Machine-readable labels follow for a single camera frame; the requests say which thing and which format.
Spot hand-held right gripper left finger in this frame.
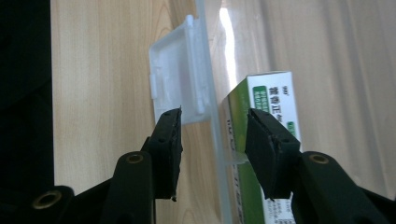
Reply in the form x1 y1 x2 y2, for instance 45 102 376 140
141 106 184 202

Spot green white medicine box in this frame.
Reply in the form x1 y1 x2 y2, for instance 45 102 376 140
221 70 303 224

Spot clear plastic storage box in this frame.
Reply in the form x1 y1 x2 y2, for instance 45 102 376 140
148 0 396 224

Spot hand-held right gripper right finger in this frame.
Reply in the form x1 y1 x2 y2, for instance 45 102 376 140
245 107 303 200

